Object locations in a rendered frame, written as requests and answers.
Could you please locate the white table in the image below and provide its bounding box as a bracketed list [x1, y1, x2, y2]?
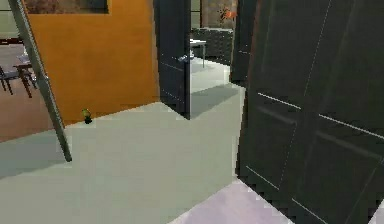
[189, 38, 208, 69]

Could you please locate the dark grey cabinet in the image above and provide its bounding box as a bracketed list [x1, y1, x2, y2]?
[191, 27, 234, 66]

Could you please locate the dark grey narrow door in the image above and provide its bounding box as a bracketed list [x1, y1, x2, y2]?
[229, 0, 258, 88]

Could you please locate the orange flower plant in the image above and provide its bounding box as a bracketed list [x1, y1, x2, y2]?
[217, 6, 238, 30]

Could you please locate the small green and black object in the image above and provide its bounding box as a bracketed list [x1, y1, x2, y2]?
[81, 108, 94, 125]

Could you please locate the dark grey panelled room door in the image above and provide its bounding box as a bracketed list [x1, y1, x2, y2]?
[235, 0, 384, 224]

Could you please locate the grey room door seen edge-on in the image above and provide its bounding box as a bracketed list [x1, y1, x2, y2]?
[7, 0, 73, 163]

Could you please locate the dark wooden dining table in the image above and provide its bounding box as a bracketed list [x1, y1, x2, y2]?
[12, 61, 38, 99]

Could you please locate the dark wooden chair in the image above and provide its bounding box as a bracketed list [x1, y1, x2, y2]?
[0, 65, 22, 96]

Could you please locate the grey door handle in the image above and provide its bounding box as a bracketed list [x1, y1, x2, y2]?
[177, 54, 195, 64]

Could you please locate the framed brown wall picture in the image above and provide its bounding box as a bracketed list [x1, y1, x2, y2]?
[23, 0, 110, 15]

